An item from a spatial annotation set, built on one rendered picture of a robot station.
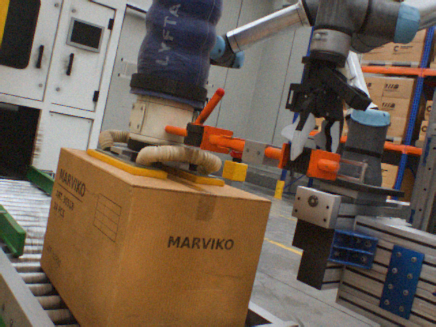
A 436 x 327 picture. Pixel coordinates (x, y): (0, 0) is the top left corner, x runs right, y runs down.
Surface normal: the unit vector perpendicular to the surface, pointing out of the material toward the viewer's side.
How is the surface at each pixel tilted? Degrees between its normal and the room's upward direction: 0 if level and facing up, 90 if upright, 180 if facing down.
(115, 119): 90
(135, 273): 90
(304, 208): 90
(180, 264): 90
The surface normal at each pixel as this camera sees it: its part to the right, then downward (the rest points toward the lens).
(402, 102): -0.74, -0.15
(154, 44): -0.34, -0.30
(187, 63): 0.47, -0.01
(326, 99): 0.57, 0.17
